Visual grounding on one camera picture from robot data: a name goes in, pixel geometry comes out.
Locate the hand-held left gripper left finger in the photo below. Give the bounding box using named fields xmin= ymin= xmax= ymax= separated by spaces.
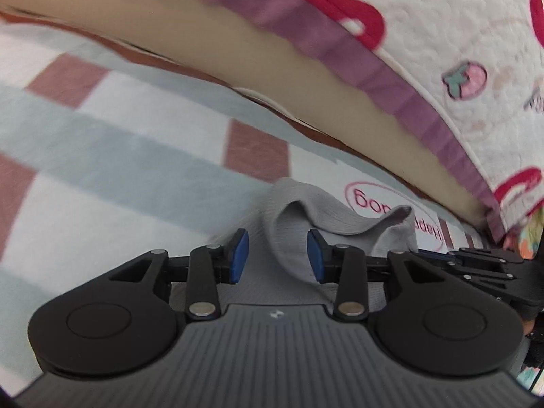
xmin=108 ymin=228 xmax=250 ymax=322

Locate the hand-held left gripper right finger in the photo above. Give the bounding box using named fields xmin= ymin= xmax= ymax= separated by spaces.
xmin=307 ymin=228 xmax=452 ymax=322

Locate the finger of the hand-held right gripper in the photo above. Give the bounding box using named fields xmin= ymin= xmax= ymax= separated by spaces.
xmin=446 ymin=269 xmax=517 ymax=303
xmin=419 ymin=246 xmax=525 ymax=271

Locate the grey waffle-knit t-shirt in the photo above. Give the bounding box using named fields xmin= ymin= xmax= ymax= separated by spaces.
xmin=168 ymin=177 xmax=419 ymax=307

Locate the striped printed bed blanket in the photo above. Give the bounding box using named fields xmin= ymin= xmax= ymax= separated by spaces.
xmin=0 ymin=8 xmax=489 ymax=396

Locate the bear print quilted cover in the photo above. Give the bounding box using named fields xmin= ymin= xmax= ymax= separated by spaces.
xmin=110 ymin=0 xmax=544 ymax=260

